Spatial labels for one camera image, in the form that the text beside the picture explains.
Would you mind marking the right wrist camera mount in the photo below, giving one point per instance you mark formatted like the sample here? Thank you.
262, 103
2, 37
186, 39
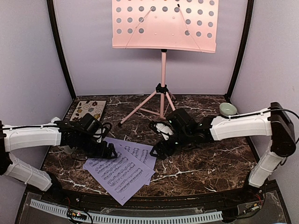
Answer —
162, 129

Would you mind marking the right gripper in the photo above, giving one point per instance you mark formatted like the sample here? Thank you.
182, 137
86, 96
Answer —
161, 143

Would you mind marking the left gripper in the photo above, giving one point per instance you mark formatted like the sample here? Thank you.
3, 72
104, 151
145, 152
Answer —
100, 154

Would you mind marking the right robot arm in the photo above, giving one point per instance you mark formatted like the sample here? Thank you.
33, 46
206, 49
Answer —
272, 121

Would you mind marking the pale green ceramic bowl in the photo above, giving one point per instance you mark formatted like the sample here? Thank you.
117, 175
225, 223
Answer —
227, 109

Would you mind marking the floral patterned tile coaster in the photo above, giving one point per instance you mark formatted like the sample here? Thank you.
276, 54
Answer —
92, 107

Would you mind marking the black front rail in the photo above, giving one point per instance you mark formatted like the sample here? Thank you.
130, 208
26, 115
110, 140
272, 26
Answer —
208, 201

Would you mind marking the grey slotted cable duct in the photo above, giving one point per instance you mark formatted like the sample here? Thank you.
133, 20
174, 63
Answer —
118, 216

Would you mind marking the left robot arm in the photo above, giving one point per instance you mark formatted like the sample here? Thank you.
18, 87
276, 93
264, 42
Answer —
19, 137

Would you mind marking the pink folding music stand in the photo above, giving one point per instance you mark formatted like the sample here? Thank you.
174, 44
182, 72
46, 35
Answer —
188, 25

